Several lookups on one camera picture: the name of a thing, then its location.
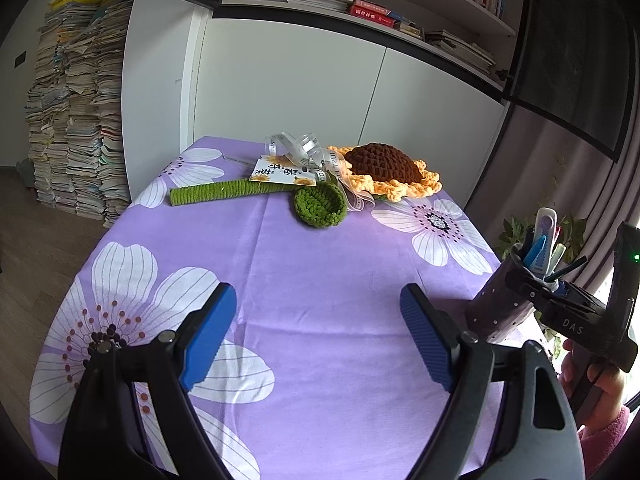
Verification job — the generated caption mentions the grey pink curtain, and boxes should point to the grey pink curtain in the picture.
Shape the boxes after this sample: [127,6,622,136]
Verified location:
[464,104,640,321]

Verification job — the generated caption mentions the wide stack of books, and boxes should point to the wide stack of books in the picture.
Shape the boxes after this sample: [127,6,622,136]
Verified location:
[425,29,497,76]

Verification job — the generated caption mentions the floor stacks of papers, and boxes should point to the floor stacks of papers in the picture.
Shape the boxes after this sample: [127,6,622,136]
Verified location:
[24,0,134,229]

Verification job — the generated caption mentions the person's right forearm pink sleeve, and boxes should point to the person's right forearm pink sleeve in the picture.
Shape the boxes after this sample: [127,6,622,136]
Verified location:
[580,405,632,466]

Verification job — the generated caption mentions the clear plastic clip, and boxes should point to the clear plastic clip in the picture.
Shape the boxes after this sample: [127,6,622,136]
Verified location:
[532,207,559,281]

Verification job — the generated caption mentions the paper gift tag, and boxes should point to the paper gift tag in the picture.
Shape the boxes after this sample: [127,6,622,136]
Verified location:
[248,156,319,187]

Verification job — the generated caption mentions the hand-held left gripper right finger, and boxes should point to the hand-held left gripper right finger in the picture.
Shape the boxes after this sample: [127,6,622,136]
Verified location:
[400,282,585,480]

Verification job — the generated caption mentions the green potted plant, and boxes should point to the green potted plant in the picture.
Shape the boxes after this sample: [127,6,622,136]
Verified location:
[496,211,589,361]

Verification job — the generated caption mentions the person's right hand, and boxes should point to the person's right hand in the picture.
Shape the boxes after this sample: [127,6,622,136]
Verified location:
[559,339,630,434]

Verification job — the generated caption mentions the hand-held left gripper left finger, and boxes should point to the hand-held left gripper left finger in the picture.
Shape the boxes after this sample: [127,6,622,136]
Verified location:
[59,282,237,480]

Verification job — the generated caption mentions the purple floral tablecloth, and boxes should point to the purple floral tablecloth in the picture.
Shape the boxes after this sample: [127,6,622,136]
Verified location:
[29,135,546,480]

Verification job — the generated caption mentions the dark pencil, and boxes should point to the dark pencil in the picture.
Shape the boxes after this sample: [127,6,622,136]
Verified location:
[545,257,589,282]

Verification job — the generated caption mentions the white ribbon bow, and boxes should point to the white ribbon bow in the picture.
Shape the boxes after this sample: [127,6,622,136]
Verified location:
[265,131,376,214]

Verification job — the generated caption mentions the blue pen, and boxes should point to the blue pen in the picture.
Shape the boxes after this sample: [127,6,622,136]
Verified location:
[523,235,546,267]

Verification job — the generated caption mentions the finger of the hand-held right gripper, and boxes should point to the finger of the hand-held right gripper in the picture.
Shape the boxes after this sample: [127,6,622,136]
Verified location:
[505,274,557,312]
[556,280,609,307]

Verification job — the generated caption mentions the red books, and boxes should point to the red books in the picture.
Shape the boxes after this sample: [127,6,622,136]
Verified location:
[348,0,401,24]

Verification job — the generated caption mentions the small stack of books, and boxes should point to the small stack of books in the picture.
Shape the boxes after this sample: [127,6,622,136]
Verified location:
[395,17,426,39]

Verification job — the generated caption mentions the crochet sunflower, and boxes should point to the crochet sunflower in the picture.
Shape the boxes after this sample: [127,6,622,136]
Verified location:
[170,142,444,231]

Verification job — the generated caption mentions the dotted pen holder cup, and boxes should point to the dotted pen holder cup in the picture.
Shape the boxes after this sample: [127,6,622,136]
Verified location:
[465,242,554,345]

